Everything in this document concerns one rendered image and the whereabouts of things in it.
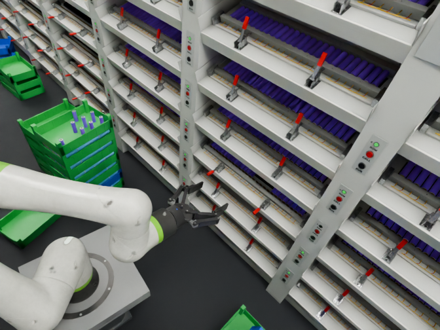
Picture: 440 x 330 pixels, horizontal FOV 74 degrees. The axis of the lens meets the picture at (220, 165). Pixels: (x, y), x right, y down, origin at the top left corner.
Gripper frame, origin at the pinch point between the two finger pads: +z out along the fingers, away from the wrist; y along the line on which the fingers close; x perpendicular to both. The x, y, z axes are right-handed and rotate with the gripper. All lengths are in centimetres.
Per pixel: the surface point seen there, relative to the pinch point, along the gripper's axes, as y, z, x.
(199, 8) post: -32, 7, 54
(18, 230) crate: -83, -43, -76
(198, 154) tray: -27.6, 21.9, -7.8
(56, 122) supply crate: -91, -15, -18
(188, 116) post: -34.1, 16.4, 10.6
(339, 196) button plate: 34.5, 13.8, 22.3
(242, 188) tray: -0.2, 22.6, -7.4
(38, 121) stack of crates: -121, -13, -36
